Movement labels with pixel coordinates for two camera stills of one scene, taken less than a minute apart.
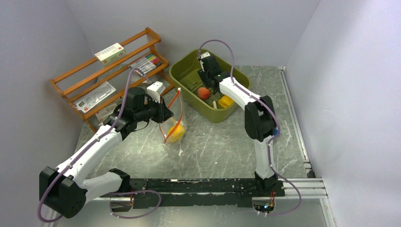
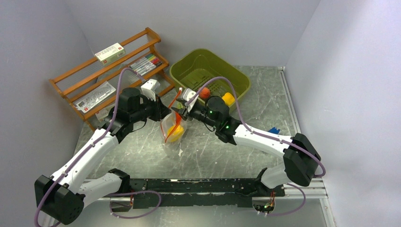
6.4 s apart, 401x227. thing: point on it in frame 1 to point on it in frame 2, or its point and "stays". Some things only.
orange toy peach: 203,93 stays
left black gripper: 163,112 stays
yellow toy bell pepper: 225,101 stays
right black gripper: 201,72 to 184,112
